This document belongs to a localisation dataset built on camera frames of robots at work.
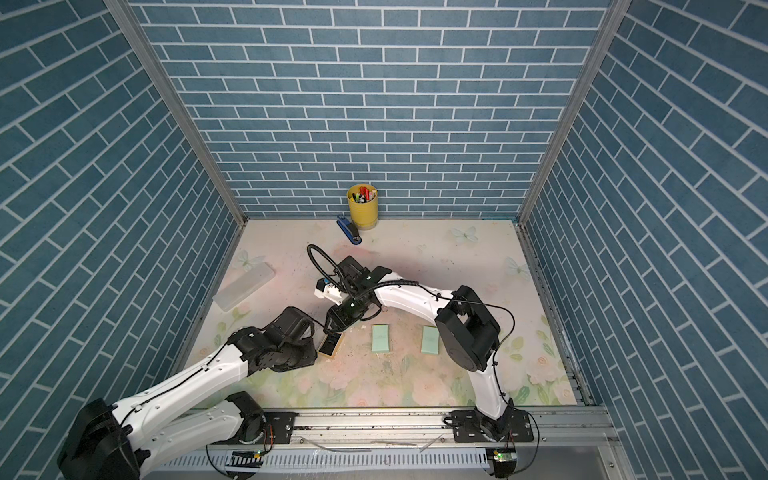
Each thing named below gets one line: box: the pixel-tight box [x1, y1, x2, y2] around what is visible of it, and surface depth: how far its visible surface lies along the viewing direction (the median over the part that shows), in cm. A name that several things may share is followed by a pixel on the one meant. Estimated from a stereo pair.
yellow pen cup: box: [347, 183, 379, 231], surface depth 114 cm
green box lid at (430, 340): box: [421, 326, 439, 355], surface depth 88 cm
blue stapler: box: [336, 215, 362, 245], surface depth 115 cm
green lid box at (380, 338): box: [371, 324, 389, 352], surface depth 89 cm
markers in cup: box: [350, 187, 376, 204], surface depth 114 cm
